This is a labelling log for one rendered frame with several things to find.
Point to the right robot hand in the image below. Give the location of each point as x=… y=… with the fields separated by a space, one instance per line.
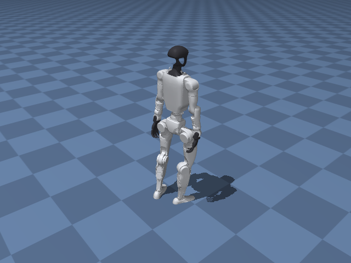
x=196 y=138

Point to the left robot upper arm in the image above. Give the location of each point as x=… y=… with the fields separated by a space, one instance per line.
x=159 y=84

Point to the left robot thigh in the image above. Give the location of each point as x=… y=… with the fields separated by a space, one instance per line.
x=165 y=142

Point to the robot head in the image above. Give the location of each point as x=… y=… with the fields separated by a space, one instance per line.
x=177 y=52

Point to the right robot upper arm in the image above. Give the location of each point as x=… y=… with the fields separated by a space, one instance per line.
x=192 y=87

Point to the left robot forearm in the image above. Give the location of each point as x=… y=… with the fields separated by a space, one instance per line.
x=158 y=108

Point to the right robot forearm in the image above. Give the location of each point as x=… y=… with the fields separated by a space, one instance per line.
x=196 y=121

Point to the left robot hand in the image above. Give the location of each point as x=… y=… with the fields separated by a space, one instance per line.
x=154 y=130

